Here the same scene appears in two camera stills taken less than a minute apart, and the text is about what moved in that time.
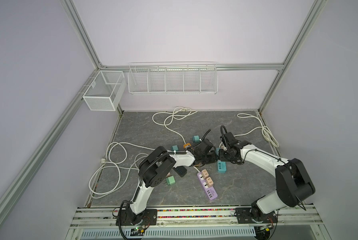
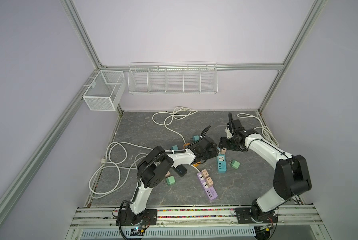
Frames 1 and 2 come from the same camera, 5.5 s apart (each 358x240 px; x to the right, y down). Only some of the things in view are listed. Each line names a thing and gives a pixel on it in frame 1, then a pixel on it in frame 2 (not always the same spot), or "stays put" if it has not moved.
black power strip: x=181 y=170 stays put
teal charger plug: x=195 y=138 stays put
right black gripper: x=220 y=157 -> x=222 y=144
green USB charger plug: x=170 y=180 stays put
